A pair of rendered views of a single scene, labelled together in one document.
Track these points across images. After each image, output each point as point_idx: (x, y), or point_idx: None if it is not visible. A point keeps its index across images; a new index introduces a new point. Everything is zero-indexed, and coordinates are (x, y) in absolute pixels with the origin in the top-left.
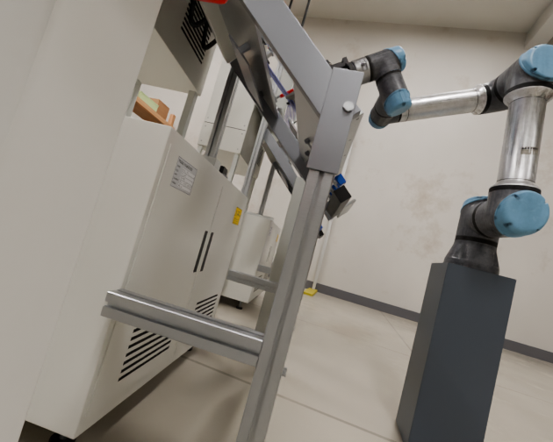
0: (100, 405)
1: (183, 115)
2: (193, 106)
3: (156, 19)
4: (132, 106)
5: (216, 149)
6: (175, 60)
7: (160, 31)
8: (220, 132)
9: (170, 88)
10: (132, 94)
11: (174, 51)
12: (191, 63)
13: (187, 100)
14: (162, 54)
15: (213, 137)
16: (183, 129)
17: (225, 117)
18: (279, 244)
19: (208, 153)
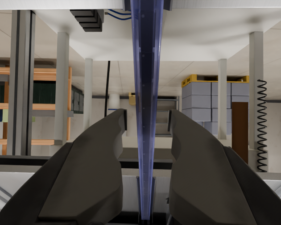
0: None
1: (66, 111)
2: (56, 127)
3: (173, 156)
4: (85, 112)
5: (19, 71)
6: (124, 146)
7: (163, 152)
8: (20, 100)
9: (72, 140)
10: (89, 121)
11: (133, 152)
12: None
13: (66, 130)
14: (131, 145)
15: (27, 91)
16: (64, 93)
17: (20, 126)
18: None
19: (30, 64)
